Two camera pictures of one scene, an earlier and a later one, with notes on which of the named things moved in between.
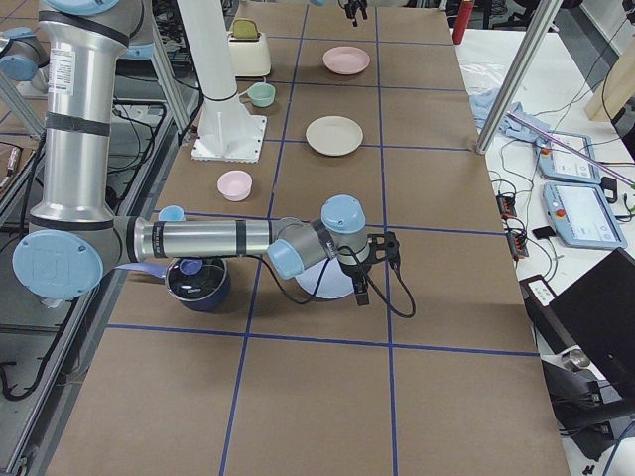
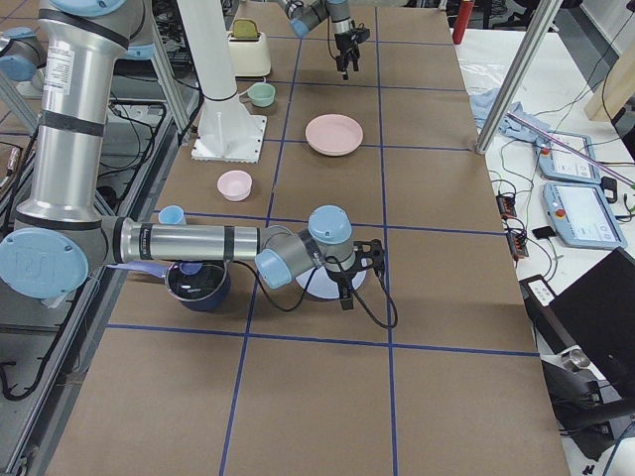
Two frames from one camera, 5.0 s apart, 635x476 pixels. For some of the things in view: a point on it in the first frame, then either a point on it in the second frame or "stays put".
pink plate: (346, 59) -> (333, 134)
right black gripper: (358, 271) -> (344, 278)
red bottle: (462, 21) stays put
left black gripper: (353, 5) -> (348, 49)
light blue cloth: (482, 102) stays put
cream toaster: (249, 56) stays put
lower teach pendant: (583, 216) stays put
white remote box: (541, 292) stays put
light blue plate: (335, 282) stays put
